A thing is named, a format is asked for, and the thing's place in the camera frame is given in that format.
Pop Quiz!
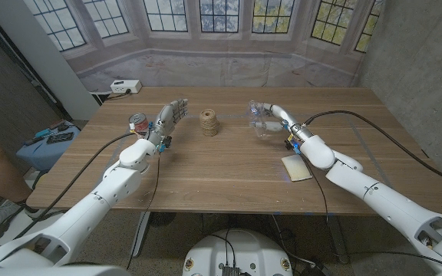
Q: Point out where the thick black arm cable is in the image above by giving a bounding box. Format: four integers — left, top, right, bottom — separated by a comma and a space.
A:
303, 110, 442, 191
13, 132, 137, 239

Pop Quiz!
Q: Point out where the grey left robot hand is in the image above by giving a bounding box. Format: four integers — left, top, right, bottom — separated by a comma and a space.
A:
146, 98, 190, 145

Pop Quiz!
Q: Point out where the yellow sticky note pad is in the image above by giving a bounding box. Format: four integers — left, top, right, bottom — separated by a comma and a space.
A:
281, 154, 314, 182

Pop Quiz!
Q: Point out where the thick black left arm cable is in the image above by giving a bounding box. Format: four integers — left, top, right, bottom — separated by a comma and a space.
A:
13, 132, 137, 239

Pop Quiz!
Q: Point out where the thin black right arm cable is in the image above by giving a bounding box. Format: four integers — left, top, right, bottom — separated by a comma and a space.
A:
301, 155, 341, 258

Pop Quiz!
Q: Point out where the black round fan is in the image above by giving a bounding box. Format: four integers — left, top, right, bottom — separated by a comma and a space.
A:
148, 212, 177, 228

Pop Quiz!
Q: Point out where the blue stool with tools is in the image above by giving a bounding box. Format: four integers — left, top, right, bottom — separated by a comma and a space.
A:
15, 123, 81, 172

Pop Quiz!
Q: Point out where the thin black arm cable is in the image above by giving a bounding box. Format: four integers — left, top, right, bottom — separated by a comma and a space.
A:
301, 155, 341, 258
125, 151, 161, 271

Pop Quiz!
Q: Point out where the jute twine spool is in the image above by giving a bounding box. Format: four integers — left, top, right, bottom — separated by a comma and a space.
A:
199, 109, 221, 137

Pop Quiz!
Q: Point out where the tin can red label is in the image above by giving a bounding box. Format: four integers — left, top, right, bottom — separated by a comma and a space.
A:
128, 112, 150, 137

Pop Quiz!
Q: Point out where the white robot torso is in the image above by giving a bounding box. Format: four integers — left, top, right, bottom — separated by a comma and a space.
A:
182, 228, 294, 276

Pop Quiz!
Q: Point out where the white wall panel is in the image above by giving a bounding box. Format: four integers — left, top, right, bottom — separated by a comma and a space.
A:
0, 0, 101, 121

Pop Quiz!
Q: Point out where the white power strip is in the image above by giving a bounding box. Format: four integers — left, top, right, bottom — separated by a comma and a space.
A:
110, 79, 143, 95

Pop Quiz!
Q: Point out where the black flat device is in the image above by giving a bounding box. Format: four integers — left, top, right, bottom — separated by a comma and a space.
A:
46, 132, 74, 145

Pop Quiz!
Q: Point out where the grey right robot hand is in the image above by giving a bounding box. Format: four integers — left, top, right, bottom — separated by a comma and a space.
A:
251, 102, 314, 143

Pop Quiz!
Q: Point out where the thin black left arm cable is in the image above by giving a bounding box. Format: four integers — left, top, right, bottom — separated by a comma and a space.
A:
125, 151, 161, 271

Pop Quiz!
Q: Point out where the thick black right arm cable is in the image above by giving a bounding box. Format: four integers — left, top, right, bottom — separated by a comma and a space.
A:
303, 110, 442, 191

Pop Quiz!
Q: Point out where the printed bay window backdrop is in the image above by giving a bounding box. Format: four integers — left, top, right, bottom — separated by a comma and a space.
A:
23, 0, 385, 93

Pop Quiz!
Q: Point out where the grey table leg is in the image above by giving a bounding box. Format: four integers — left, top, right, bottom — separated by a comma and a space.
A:
324, 215, 349, 265
130, 212, 152, 258

